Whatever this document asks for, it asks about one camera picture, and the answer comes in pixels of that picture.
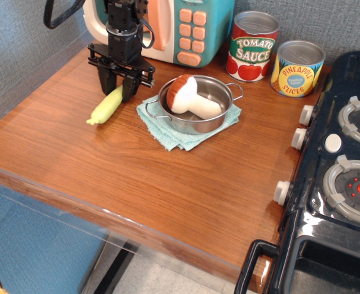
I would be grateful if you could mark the black toy stove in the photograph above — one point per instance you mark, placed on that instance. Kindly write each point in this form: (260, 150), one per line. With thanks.
(319, 245)

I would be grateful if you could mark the pineapple slices can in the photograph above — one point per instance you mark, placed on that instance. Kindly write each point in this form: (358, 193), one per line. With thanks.
(297, 68)

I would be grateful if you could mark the small steel pot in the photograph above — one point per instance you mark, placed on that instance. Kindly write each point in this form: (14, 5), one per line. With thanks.
(225, 94)

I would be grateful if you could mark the plush mushroom toy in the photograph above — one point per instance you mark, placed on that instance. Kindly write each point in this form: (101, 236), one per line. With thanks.
(182, 96)

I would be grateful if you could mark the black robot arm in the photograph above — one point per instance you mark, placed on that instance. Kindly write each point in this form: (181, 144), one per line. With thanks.
(126, 16)

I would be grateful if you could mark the light blue folded cloth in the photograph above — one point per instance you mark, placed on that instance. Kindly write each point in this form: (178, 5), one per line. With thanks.
(170, 138)

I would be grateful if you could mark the teal toy microwave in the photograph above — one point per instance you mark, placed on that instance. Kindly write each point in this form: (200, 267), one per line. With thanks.
(188, 33)

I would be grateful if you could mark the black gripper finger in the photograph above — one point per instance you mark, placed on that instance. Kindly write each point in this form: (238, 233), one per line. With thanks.
(108, 78)
(129, 87)

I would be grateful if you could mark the tomato sauce can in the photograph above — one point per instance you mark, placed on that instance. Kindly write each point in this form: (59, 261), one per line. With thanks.
(253, 39)

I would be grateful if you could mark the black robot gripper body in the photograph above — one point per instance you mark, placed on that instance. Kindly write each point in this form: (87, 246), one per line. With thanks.
(124, 52)

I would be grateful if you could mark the yellow handled metal spoon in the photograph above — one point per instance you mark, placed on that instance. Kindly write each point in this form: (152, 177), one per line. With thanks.
(106, 108)

